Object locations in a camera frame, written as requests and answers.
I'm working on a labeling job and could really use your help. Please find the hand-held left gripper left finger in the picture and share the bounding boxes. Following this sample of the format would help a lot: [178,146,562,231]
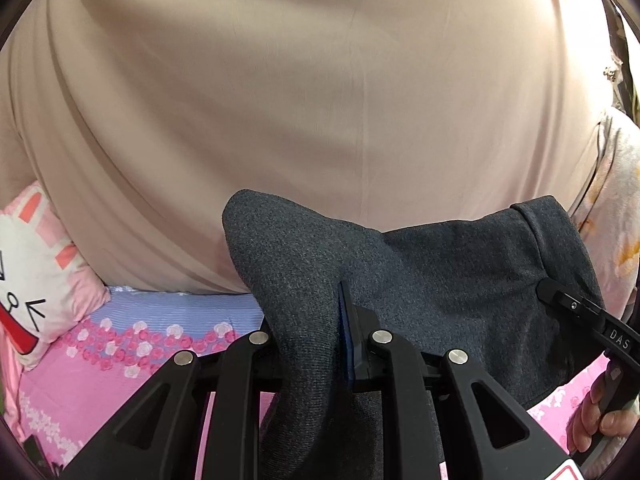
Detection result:
[60,330,281,480]

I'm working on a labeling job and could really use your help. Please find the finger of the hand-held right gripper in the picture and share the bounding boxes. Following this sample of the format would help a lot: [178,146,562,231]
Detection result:
[537,279,608,333]

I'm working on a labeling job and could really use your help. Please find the person's right hand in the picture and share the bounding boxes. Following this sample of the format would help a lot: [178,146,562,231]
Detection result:
[571,385,636,453]

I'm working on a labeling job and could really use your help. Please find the pink rabbit pillow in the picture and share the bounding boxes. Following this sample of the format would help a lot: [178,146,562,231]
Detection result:
[0,180,112,371]

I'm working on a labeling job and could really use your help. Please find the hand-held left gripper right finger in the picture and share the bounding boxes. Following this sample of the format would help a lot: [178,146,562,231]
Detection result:
[337,280,566,480]

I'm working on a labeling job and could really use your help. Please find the pink floral bedsheet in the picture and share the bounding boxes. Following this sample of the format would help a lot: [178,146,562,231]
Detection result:
[0,285,616,480]

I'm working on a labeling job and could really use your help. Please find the light floral cloth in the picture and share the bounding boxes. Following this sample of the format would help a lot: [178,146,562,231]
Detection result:
[570,109,640,313]

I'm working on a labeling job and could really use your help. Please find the dark grey pants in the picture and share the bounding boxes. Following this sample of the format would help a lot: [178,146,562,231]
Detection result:
[221,189,607,480]

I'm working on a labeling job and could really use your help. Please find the large beige cloth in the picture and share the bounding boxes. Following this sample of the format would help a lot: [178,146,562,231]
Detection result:
[0,0,621,296]

